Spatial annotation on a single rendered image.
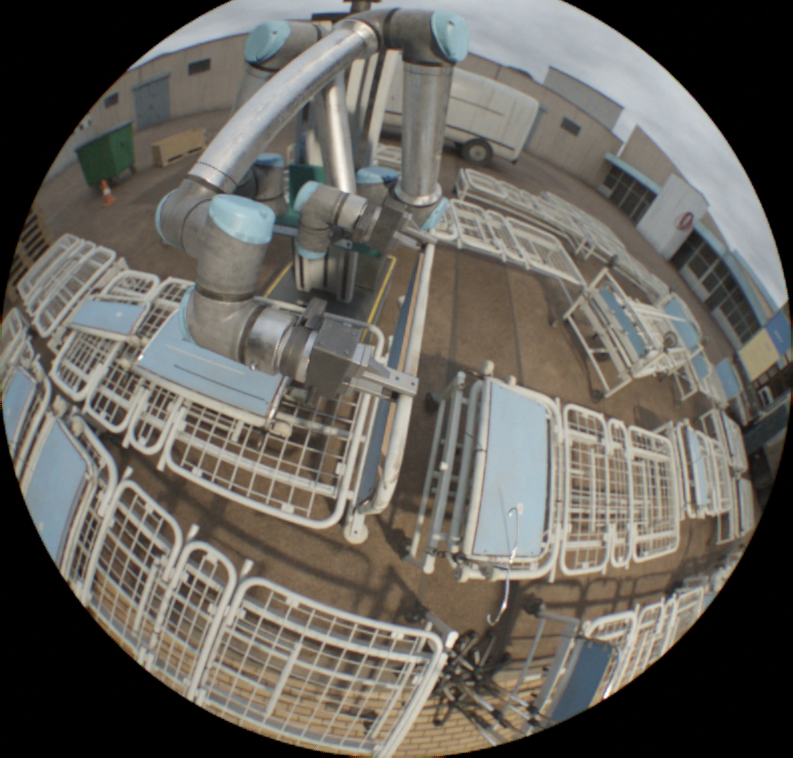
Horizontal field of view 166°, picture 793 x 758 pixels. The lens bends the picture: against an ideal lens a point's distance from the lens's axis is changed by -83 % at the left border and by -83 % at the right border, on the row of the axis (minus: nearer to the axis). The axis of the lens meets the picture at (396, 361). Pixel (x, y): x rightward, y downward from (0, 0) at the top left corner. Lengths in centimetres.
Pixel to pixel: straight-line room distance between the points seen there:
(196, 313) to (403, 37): 62
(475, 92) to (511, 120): 115
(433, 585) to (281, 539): 81
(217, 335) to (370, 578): 135
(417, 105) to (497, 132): 722
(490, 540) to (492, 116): 784
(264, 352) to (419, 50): 62
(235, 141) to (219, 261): 21
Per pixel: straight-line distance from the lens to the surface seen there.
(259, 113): 50
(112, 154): 741
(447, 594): 164
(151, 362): 132
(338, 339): 33
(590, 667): 159
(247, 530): 154
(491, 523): 103
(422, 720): 208
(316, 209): 68
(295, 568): 151
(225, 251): 34
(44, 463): 168
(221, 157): 47
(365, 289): 170
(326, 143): 81
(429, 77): 67
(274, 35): 75
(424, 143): 76
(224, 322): 38
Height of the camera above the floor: 147
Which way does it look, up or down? 55 degrees down
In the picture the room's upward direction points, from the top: 21 degrees clockwise
